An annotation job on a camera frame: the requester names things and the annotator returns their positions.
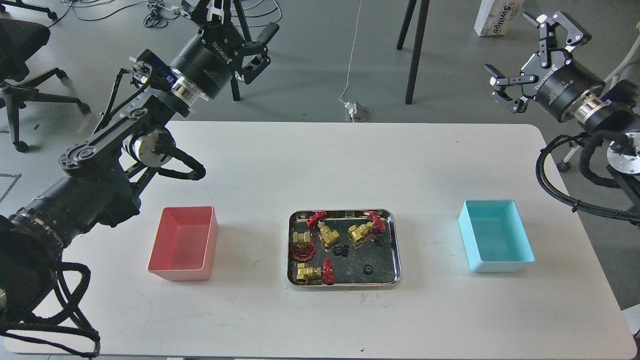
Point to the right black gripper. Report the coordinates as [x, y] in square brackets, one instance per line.
[565, 87]

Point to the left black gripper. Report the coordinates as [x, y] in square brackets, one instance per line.
[207, 59]

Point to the brass valve red handle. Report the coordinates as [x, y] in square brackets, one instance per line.
[302, 247]

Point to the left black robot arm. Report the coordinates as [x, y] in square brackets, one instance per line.
[105, 175]

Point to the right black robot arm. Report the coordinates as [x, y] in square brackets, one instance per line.
[592, 164]

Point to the white cardboard box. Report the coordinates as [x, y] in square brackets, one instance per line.
[494, 16]

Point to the light blue plastic box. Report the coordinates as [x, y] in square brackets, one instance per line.
[494, 236]

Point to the pink plastic box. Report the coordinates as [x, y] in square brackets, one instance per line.
[185, 243]

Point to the brass valve top left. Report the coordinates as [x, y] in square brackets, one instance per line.
[328, 237]

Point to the brass valve top right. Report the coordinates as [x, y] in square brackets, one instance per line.
[358, 234]

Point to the brass valve bottom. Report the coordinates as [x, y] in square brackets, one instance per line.
[305, 274]

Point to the black gear by valve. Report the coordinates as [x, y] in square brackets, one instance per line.
[379, 241]

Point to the black table leg left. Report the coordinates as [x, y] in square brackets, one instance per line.
[235, 43]

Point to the black table leg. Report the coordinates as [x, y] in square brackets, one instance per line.
[417, 44]
[235, 43]

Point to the black table leg right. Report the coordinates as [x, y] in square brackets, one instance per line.
[417, 44]

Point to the white chair base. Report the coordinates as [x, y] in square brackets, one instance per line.
[613, 111]

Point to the black office chair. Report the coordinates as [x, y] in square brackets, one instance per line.
[20, 40]

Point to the metal tray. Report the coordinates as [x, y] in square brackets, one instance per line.
[348, 270]

